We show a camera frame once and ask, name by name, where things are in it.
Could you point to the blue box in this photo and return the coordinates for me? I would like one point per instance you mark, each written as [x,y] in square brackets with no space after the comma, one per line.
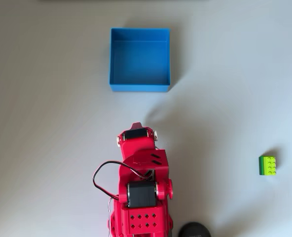
[139,61]

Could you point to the green lego brick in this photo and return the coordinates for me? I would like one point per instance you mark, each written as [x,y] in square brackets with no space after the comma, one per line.
[269,166]

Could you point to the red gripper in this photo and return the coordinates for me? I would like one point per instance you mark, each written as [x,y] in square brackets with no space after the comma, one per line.
[135,143]

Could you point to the red robot arm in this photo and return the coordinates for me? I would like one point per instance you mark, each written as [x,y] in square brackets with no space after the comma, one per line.
[141,222]

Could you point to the black round object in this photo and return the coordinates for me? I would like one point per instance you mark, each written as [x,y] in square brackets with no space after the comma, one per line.
[194,230]

